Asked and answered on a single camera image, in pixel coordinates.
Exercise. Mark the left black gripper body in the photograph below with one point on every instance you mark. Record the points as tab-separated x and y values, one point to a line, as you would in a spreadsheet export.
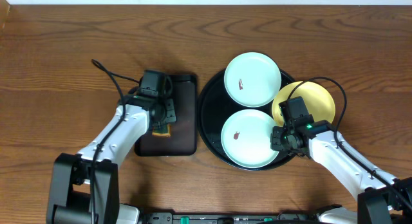
169	111

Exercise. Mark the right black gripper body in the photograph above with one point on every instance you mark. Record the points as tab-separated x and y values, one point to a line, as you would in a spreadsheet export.
281	140

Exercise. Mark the green and yellow sponge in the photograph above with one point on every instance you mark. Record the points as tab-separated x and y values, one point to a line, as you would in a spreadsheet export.
163	130

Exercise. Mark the pale green plate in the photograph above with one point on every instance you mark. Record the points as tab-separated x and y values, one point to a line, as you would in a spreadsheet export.
252	79
245	138

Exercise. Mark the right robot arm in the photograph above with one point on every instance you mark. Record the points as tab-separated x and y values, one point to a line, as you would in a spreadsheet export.
380	196

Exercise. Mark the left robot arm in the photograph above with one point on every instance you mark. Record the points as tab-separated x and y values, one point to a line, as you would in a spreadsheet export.
84	186

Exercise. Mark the black rectangular tray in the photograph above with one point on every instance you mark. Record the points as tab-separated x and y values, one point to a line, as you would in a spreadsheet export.
179	138

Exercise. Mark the black round tray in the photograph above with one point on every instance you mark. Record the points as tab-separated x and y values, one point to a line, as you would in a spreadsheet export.
214	107

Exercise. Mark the yellow plate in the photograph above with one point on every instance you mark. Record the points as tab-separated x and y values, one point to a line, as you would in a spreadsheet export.
317	99

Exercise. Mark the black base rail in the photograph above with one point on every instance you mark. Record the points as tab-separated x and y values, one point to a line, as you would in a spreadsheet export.
169	218

